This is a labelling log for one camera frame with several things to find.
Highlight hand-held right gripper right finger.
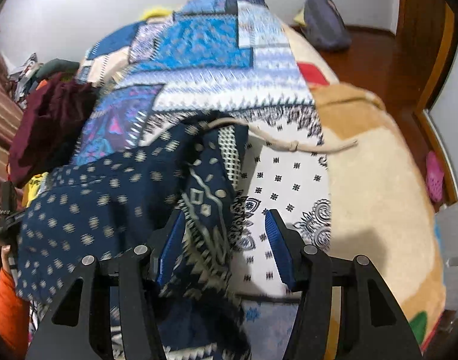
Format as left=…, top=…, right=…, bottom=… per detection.
left=264, top=210, right=423, bottom=360

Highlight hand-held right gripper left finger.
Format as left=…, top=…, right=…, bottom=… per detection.
left=26, top=210, right=187, bottom=360

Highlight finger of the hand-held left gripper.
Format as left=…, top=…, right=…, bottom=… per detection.
left=0, top=181, right=25, bottom=229

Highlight navy patterned hooded garment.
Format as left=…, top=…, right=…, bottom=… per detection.
left=15, top=116, right=360, bottom=360

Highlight person's left forearm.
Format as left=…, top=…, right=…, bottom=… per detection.
left=0, top=245, right=31, bottom=357

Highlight yellow garment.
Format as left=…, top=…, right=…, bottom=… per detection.
left=22, top=172, right=51, bottom=207

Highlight striped brown curtain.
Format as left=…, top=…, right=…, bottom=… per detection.
left=0, top=34, right=25, bottom=211

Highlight maroon garment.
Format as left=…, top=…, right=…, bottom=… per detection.
left=8, top=73, right=100, bottom=188

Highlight beige plush blanket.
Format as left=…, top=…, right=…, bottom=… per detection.
left=282, top=22, right=445, bottom=357

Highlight pile of clutter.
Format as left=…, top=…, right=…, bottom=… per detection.
left=8, top=52, right=40, bottom=102

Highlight dark green bag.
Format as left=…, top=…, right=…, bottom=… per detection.
left=36, top=58, right=80, bottom=83

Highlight pink slipper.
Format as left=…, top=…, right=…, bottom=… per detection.
left=425, top=151, right=444, bottom=201

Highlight blue patchwork bedsheet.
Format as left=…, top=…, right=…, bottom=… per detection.
left=69, top=0, right=333, bottom=360

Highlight frosted sliding wardrobe door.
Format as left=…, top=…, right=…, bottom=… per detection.
left=414, top=5, right=458, bottom=211

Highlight grey bag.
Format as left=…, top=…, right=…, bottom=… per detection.
left=303, top=0, right=353, bottom=51

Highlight yellow plush toy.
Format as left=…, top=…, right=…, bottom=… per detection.
left=141, top=4, right=173, bottom=21

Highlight dark wooden door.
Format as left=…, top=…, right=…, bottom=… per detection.
left=398, top=0, right=445, bottom=38

